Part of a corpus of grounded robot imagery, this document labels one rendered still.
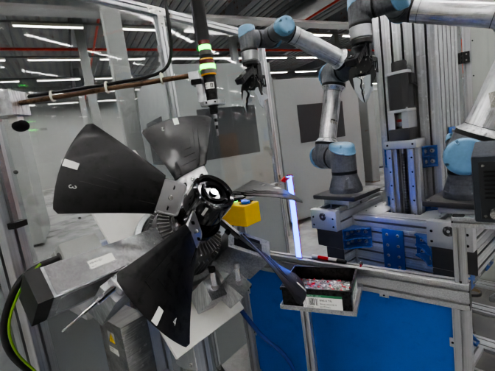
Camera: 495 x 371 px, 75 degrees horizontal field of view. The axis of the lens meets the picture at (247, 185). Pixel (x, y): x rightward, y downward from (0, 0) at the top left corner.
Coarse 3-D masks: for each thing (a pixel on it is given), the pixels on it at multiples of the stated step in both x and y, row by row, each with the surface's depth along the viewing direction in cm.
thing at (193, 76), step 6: (192, 72) 90; (198, 72) 90; (192, 78) 90; (198, 78) 90; (192, 84) 90; (198, 84) 90; (198, 90) 90; (204, 90) 92; (198, 96) 90; (204, 96) 91; (204, 102) 89; (210, 102) 88; (216, 102) 89; (222, 102) 90
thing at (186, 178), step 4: (200, 168) 95; (204, 168) 94; (192, 172) 95; (196, 172) 94; (200, 172) 94; (204, 172) 94; (184, 176) 95; (188, 176) 95; (192, 176) 94; (196, 176) 94; (180, 180) 95; (184, 180) 94; (188, 180) 94; (188, 184) 93; (188, 188) 93
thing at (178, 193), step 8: (168, 184) 84; (176, 184) 85; (184, 184) 85; (168, 192) 84; (176, 192) 85; (184, 192) 86; (160, 200) 83; (168, 200) 84; (176, 200) 85; (160, 208) 84; (176, 208) 85
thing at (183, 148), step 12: (168, 120) 106; (180, 120) 106; (192, 120) 106; (204, 120) 107; (144, 132) 103; (156, 132) 103; (168, 132) 103; (180, 132) 102; (192, 132) 102; (204, 132) 102; (156, 144) 101; (168, 144) 101; (180, 144) 100; (192, 144) 99; (204, 144) 99; (168, 156) 99; (180, 156) 98; (192, 156) 97; (204, 156) 96; (168, 168) 97; (180, 168) 96; (192, 168) 95
